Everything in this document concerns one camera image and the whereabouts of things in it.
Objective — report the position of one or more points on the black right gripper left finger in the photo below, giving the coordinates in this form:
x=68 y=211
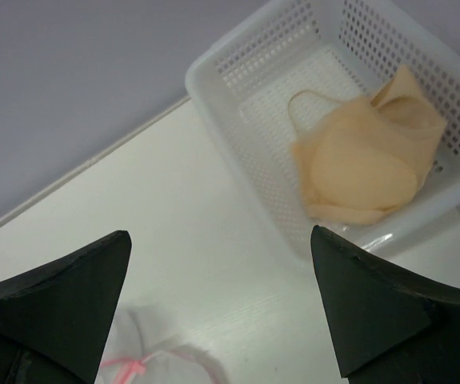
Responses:
x=55 y=318

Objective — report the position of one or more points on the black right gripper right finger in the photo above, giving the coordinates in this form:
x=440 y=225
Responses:
x=387 y=324

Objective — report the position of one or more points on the white mesh laundry bag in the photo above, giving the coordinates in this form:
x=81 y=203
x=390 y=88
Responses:
x=144 y=346

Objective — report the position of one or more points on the beige bra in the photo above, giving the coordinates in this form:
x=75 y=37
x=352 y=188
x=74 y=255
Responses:
x=369 y=156

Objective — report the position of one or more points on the white perforated plastic basket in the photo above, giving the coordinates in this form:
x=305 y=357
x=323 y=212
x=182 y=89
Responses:
x=254 y=84

